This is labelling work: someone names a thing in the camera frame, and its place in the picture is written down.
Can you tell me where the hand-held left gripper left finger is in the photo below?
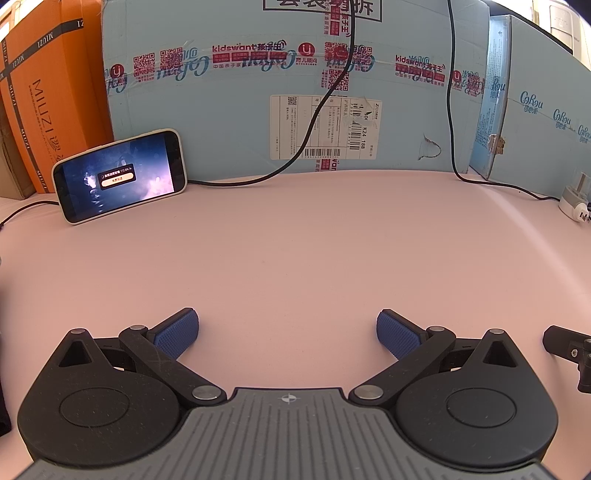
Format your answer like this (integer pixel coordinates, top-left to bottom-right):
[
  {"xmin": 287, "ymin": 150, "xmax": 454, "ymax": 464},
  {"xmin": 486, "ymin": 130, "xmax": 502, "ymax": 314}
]
[{"xmin": 56, "ymin": 308, "xmax": 228, "ymax": 409}]

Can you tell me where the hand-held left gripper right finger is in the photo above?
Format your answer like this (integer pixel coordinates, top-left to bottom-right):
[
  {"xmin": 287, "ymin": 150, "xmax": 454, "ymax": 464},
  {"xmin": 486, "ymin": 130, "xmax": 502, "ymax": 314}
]
[{"xmin": 348, "ymin": 308, "xmax": 521, "ymax": 409}]

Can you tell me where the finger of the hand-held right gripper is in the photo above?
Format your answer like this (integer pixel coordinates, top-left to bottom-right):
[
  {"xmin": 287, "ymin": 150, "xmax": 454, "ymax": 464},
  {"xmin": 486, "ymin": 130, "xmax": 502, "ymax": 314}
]
[{"xmin": 542, "ymin": 325, "xmax": 591, "ymax": 394}]

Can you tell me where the white plug-in adapter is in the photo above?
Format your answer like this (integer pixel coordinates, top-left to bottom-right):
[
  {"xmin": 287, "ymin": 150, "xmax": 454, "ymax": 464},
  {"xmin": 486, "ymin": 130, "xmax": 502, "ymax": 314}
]
[{"xmin": 558, "ymin": 173, "xmax": 591, "ymax": 228}]

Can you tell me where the smartphone in white case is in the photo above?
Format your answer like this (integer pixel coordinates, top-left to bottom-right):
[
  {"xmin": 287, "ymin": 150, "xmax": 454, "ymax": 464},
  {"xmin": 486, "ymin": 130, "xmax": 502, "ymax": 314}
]
[{"xmin": 52, "ymin": 129, "xmax": 188, "ymax": 225}]

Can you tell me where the narrow light blue cardboard box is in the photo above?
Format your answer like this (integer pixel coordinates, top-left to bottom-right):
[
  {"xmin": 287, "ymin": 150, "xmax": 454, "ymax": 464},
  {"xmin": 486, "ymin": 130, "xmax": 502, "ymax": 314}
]
[{"xmin": 469, "ymin": 14, "xmax": 591, "ymax": 198}]

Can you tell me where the large light blue cardboard box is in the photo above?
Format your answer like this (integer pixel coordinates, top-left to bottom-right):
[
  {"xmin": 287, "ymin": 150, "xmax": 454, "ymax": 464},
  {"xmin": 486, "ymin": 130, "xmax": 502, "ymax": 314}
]
[{"xmin": 100, "ymin": 0, "xmax": 491, "ymax": 184}]

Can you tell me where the brown cardboard box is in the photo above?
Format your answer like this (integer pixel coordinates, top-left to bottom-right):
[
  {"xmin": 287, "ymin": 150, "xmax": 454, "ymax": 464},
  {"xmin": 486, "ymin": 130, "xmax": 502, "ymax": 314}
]
[{"xmin": 0, "ymin": 99, "xmax": 38, "ymax": 200}]

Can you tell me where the orange cardboard box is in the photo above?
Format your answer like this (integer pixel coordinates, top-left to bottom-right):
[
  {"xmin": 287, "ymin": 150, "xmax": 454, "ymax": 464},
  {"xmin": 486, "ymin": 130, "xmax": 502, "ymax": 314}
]
[{"xmin": 0, "ymin": 0, "xmax": 115, "ymax": 195}]

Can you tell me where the black cable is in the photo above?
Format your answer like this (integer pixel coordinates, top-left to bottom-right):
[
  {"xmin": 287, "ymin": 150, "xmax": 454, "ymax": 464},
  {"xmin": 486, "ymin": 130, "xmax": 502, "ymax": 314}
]
[
  {"xmin": 446, "ymin": 0, "xmax": 563, "ymax": 202},
  {"xmin": 0, "ymin": 0, "xmax": 357, "ymax": 232}
]

